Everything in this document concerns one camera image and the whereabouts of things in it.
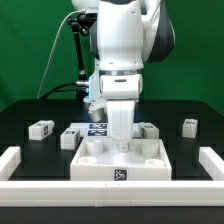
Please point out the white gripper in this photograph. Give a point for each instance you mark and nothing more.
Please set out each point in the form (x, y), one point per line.
(121, 94)

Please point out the white square table top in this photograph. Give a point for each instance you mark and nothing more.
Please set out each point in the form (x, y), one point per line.
(99, 159)

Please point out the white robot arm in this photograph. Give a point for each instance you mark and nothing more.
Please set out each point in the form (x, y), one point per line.
(125, 35)

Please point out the marker tag sheet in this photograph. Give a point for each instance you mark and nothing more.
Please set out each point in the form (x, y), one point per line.
(91, 129)

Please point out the white U-shaped fence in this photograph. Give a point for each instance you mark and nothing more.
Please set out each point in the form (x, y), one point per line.
(102, 194)

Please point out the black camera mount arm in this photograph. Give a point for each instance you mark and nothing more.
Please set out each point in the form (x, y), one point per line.
(80, 27)

